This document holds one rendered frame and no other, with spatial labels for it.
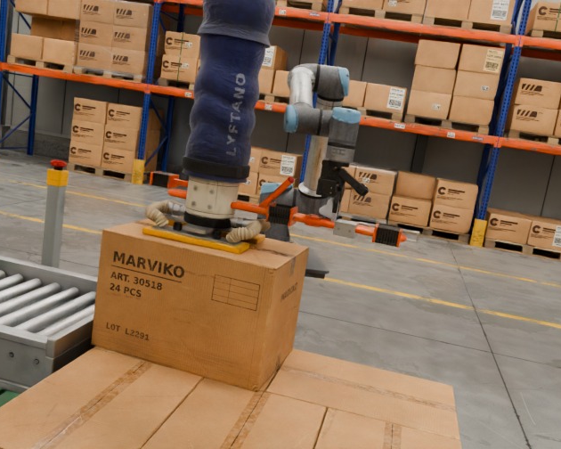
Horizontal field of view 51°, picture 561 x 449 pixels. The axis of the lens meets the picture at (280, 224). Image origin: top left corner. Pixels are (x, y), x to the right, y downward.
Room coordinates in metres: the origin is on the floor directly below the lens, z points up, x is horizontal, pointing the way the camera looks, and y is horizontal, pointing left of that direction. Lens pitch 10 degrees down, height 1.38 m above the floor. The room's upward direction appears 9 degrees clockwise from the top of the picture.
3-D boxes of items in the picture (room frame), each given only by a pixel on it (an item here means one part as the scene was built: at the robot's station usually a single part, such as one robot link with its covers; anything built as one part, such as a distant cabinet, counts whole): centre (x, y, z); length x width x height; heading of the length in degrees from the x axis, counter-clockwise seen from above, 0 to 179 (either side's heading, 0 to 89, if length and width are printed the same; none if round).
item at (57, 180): (2.65, 1.04, 0.50); 0.07 x 0.07 x 1.00; 78
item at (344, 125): (1.91, -0.15, 1.38); 0.10 x 0.09 x 0.12; 2
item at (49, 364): (2.04, 0.57, 0.48); 0.70 x 0.03 x 0.15; 168
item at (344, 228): (1.87, -0.21, 1.07); 0.07 x 0.07 x 0.04; 77
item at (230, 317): (1.97, 0.23, 0.74); 0.60 x 0.40 x 0.40; 74
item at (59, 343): (2.04, 0.57, 0.58); 0.70 x 0.03 x 0.06; 168
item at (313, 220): (2.05, 0.02, 1.07); 0.93 x 0.30 x 0.04; 77
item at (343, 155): (1.90, -0.15, 1.29); 0.10 x 0.09 x 0.05; 168
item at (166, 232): (1.88, 0.27, 0.97); 0.34 x 0.10 x 0.05; 77
